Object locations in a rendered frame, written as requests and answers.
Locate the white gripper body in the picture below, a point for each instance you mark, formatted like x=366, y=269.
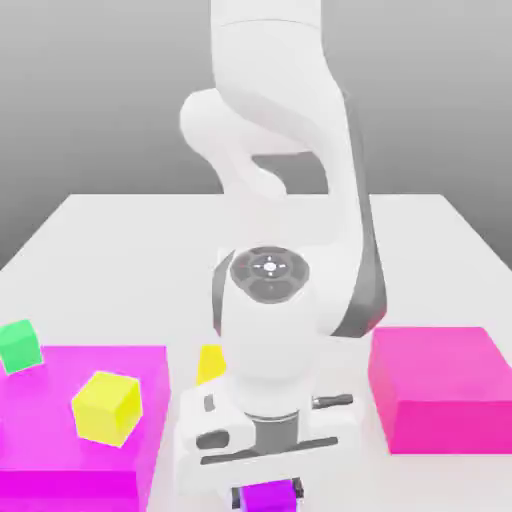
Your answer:
x=328, y=460

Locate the small yellow cube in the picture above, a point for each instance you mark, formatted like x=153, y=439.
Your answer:
x=108, y=408
x=210, y=364

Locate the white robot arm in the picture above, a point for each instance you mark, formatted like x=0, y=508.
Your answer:
x=276, y=340

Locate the small green cube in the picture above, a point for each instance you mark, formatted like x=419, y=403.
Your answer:
x=20, y=346

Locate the large pink box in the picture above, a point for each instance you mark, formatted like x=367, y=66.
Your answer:
x=440, y=392

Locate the small purple cube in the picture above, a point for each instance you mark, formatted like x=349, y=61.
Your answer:
x=268, y=498

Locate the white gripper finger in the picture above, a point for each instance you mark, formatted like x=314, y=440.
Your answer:
x=298, y=488
x=236, y=498

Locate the large magenta box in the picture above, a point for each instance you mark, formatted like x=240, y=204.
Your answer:
x=40, y=472

